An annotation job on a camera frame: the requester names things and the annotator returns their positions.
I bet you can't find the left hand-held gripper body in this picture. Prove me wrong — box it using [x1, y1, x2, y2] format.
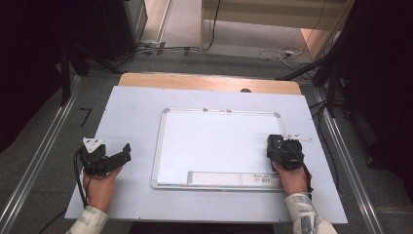
[77, 136, 114, 178]

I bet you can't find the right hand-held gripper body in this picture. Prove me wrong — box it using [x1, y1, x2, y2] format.
[275, 134, 314, 173]

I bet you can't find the black whiteboard eraser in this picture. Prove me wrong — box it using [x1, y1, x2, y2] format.
[266, 134, 286, 164]

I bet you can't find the silver-framed whiteboard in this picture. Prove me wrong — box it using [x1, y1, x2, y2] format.
[150, 107, 298, 192]

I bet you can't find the person's right hand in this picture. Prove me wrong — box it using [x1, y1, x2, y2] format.
[271, 160, 314, 197]

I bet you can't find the person's left hand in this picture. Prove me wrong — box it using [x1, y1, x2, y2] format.
[82, 165, 125, 215]

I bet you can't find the pale blue table sheet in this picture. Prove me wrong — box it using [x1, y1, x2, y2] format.
[63, 85, 349, 225]

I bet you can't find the black metal stand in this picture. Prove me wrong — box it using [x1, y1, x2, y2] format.
[275, 0, 361, 119]
[58, 41, 125, 107]

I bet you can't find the wooden table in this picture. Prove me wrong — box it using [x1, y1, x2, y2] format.
[118, 72, 303, 97]

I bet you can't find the grey power strip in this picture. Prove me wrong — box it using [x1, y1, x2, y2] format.
[138, 39, 167, 51]

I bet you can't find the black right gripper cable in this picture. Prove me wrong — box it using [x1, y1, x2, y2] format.
[291, 142, 315, 193]

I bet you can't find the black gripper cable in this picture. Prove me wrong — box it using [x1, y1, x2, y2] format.
[291, 142, 315, 193]
[73, 148, 90, 210]

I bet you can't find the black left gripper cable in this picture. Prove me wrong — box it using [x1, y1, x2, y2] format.
[73, 148, 90, 210]

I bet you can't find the black thin floor cable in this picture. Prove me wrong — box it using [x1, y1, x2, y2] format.
[310, 99, 343, 196]

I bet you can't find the aluminium floor rail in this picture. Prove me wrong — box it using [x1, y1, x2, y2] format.
[313, 87, 386, 234]
[0, 75, 83, 234]

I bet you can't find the white floor cable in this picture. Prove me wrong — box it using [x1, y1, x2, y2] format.
[257, 46, 308, 70]

